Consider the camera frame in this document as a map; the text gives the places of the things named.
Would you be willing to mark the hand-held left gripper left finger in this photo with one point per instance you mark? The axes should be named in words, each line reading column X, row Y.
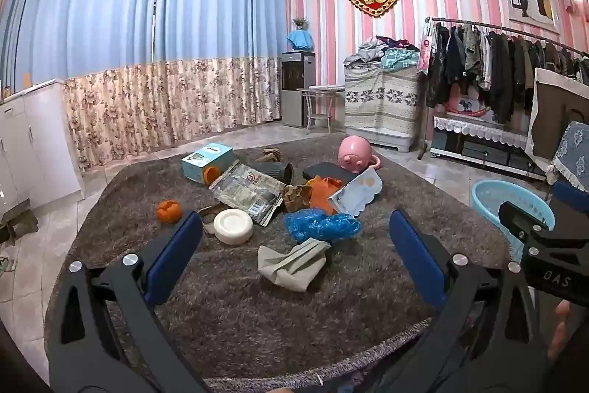
column 175, row 252

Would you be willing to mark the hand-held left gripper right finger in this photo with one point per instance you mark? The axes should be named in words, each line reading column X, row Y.
column 414, row 255

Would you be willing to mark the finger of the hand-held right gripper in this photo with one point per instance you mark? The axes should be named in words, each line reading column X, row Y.
column 520, row 218
column 573, row 194

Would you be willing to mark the light blue plastic basket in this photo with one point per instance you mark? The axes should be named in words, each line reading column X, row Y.
column 487, row 204

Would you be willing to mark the brown paper bag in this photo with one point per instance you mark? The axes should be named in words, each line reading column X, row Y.
column 297, row 197

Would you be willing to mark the person's right hand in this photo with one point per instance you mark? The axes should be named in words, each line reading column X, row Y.
column 562, row 328

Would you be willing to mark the blue grey fringed cloth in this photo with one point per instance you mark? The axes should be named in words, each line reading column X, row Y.
column 573, row 149

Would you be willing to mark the white round container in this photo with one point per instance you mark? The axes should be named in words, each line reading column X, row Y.
column 233, row 227

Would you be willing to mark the white and blue card packaging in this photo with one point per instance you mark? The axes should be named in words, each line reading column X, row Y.
column 361, row 192

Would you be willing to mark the orange plastic lid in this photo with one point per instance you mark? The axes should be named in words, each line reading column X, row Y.
column 211, row 175

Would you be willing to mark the white framed dark board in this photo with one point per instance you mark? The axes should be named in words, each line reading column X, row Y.
column 557, row 103

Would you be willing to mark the clear food packet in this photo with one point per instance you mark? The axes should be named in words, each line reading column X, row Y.
column 246, row 192

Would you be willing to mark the blue plastic bag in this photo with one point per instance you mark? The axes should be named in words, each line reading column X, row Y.
column 322, row 227

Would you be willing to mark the teal cardboard box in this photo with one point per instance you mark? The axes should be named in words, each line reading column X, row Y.
column 202, row 158

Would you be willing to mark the grey shaggy rug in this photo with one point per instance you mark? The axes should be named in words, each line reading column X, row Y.
column 239, row 328

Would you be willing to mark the orange plastic bag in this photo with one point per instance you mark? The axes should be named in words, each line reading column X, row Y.
column 322, row 192

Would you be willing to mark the beige folded cloth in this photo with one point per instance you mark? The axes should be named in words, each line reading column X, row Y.
column 290, row 268

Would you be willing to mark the pink piggy bank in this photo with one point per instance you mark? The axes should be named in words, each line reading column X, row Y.
column 354, row 151

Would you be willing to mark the black flat pad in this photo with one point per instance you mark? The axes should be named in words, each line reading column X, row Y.
column 326, row 169

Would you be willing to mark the pink toy on stand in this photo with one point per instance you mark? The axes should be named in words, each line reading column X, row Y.
column 467, row 107

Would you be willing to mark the dark green cup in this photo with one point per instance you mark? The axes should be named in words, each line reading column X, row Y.
column 274, row 171

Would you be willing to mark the row of hanging clothes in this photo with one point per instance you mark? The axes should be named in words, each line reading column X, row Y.
column 501, row 61

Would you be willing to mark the dark wooden stool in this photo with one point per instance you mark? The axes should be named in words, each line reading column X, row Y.
column 20, row 225

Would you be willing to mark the white cabinet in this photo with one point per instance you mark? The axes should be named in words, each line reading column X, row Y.
column 41, row 135

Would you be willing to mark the metal clothes rack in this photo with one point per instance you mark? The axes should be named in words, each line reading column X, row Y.
column 506, row 28

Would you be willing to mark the small metal side table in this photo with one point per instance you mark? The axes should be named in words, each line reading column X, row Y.
column 324, row 89

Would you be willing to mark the pink hanging bag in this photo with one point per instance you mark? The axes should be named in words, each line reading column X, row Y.
column 425, row 52

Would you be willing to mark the grey water dispenser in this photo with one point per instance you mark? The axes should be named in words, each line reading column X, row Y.
column 294, row 98

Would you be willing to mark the pile of clothes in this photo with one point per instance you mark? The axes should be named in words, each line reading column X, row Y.
column 377, row 52

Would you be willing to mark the blue and floral curtain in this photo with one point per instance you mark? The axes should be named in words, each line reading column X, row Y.
column 115, row 29

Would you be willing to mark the white curtain wand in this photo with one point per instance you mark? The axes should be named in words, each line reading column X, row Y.
column 155, row 20

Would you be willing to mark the blue covered water bottle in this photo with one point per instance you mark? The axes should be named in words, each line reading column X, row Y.
column 300, row 40

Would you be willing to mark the small potted plant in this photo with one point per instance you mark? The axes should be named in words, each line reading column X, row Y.
column 301, row 23

